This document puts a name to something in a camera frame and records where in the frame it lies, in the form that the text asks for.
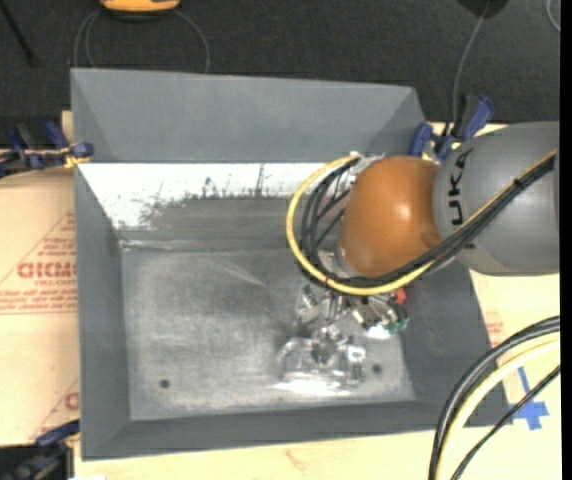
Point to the brown cardboard board red print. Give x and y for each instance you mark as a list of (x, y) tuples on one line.
[(26, 318)]

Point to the grey metal bin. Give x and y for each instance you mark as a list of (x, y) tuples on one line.
[(206, 318)]

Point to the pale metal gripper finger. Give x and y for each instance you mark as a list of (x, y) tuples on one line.
[(311, 304), (327, 343)]

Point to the clear glass object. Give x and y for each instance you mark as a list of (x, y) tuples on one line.
[(298, 368)]

